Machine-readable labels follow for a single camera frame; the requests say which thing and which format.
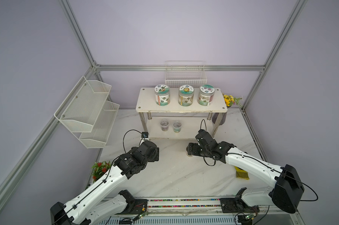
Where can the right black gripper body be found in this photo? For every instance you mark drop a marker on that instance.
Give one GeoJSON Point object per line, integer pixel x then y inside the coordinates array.
{"type": "Point", "coordinates": [197, 150]}

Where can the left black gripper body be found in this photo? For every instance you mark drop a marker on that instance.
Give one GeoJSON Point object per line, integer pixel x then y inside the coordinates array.
{"type": "Point", "coordinates": [155, 157]}

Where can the pink flower lid seed container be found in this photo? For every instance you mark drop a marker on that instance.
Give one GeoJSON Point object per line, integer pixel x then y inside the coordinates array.
{"type": "Point", "coordinates": [206, 94]}

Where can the sunflower lid seed container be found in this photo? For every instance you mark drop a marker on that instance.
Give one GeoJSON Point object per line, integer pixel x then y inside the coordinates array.
{"type": "Point", "coordinates": [186, 95]}

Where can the strawberry lid seed container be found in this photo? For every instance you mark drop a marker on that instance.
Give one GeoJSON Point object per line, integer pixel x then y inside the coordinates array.
{"type": "Point", "coordinates": [162, 94]}

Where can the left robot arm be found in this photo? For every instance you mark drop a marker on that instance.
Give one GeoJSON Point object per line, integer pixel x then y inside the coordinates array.
{"type": "Point", "coordinates": [87, 208]}

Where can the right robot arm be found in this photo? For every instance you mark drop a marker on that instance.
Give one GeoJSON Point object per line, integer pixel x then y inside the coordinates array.
{"type": "Point", "coordinates": [284, 187]}

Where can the white two-tier shelf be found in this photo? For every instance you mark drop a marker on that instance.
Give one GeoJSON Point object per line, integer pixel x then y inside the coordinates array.
{"type": "Point", "coordinates": [193, 117]}

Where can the black yellow work glove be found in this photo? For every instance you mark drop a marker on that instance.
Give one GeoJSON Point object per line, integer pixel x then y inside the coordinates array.
{"type": "Point", "coordinates": [241, 174]}

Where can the red flower plant pot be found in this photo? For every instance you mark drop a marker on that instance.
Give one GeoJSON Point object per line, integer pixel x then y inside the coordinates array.
{"type": "Point", "coordinates": [99, 169]}

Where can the yellow sunflower plant pot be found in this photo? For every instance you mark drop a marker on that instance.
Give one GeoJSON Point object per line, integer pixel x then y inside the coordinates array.
{"type": "Point", "coordinates": [229, 101]}

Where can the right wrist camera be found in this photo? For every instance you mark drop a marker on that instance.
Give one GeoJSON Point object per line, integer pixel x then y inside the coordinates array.
{"type": "Point", "coordinates": [205, 140]}

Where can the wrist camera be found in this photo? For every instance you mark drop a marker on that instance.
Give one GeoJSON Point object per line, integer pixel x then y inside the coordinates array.
{"type": "Point", "coordinates": [205, 140]}
{"type": "Point", "coordinates": [144, 137]}

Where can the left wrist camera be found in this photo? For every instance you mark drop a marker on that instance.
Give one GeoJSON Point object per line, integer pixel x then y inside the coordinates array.
{"type": "Point", "coordinates": [144, 137]}

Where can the aluminium front rail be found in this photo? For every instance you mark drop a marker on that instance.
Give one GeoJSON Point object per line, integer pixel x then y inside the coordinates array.
{"type": "Point", "coordinates": [201, 211]}

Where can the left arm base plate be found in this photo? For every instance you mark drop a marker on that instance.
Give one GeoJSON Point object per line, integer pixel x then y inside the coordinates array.
{"type": "Point", "coordinates": [135, 207]}

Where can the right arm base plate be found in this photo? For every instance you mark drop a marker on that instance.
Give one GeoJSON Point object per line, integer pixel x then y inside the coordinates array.
{"type": "Point", "coordinates": [236, 205]}

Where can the white mesh wall rack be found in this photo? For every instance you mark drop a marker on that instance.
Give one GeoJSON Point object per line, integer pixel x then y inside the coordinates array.
{"type": "Point", "coordinates": [88, 114]}

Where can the white wire basket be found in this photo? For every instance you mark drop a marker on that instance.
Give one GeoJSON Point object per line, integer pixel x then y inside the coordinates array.
{"type": "Point", "coordinates": [178, 73]}

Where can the aluminium cage frame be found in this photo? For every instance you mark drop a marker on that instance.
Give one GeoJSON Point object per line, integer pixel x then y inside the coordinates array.
{"type": "Point", "coordinates": [11, 183]}

